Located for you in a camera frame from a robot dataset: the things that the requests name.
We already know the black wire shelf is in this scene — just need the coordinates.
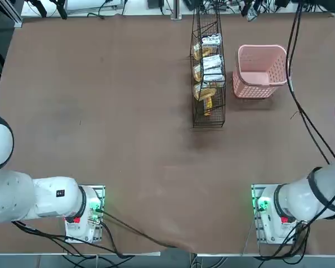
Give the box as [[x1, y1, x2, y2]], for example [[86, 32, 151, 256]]
[[189, 0, 227, 129]]

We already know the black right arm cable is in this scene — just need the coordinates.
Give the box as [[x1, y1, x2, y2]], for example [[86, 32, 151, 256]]
[[286, 5, 335, 165]]

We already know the aluminium profile bar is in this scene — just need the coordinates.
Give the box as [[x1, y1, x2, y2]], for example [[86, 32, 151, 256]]
[[0, 0, 23, 28]]

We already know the aluminium frame post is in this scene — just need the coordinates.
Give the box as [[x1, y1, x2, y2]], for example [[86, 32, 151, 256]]
[[170, 0, 182, 20]]

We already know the black left base cable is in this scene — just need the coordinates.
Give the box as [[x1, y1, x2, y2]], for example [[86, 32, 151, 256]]
[[100, 210, 182, 249]]

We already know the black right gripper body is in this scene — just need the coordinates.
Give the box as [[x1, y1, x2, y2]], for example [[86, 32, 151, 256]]
[[240, 0, 258, 12]]

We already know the yellow red biscuit box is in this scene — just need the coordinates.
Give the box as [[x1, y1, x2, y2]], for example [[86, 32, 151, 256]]
[[203, 97, 214, 117]]

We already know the black tripod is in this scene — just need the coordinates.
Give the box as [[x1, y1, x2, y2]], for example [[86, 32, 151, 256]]
[[27, 0, 68, 20]]

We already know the pink plastic basket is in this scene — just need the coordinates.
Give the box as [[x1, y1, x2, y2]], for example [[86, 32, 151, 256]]
[[232, 44, 292, 99]]

